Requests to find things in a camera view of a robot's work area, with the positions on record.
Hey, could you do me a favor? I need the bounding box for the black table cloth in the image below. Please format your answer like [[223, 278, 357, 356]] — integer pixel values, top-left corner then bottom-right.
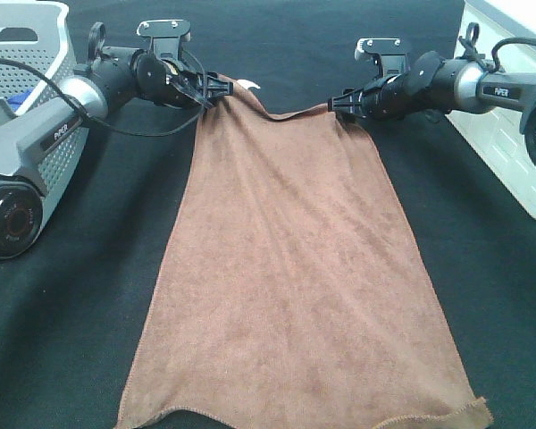
[[0, 1, 536, 428]]

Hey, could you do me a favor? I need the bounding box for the white plastic storage bin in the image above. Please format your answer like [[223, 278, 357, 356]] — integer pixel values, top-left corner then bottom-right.
[[448, 1, 536, 220]]

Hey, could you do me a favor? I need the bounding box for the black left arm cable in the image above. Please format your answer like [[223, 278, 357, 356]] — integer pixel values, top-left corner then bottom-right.
[[0, 48, 215, 138]]

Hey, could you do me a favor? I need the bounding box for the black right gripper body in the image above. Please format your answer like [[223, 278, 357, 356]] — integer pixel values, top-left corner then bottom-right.
[[327, 88, 384, 120]]

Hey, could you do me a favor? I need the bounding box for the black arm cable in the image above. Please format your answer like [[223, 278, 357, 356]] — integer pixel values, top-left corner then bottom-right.
[[490, 37, 536, 68], [0, 48, 215, 138]]

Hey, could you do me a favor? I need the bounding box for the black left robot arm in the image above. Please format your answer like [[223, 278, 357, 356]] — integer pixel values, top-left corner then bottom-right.
[[0, 20, 233, 260]]

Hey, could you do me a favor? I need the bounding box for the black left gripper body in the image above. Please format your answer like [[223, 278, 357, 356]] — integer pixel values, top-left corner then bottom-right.
[[164, 71, 233, 109]]

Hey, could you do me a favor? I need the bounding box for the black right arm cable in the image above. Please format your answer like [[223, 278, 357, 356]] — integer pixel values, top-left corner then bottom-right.
[[490, 37, 536, 68]]

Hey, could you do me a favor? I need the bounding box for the brown towel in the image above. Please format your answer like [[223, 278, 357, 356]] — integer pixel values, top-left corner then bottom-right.
[[116, 83, 493, 428]]

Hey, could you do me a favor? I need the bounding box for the blue cloth in basket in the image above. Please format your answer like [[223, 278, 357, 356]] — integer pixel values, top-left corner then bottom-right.
[[6, 89, 33, 115]]

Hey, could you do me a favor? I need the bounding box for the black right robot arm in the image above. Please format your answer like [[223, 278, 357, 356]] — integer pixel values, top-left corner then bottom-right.
[[327, 22, 536, 167]]

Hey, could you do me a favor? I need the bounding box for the grey perforated laundry basket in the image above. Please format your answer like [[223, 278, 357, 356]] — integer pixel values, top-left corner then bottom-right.
[[0, 1, 90, 198]]

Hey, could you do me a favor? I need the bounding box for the white towel label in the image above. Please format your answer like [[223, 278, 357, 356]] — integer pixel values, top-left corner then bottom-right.
[[236, 79, 261, 90]]

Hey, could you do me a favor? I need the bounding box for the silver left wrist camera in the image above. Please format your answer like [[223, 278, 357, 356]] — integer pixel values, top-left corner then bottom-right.
[[136, 19, 191, 41]]

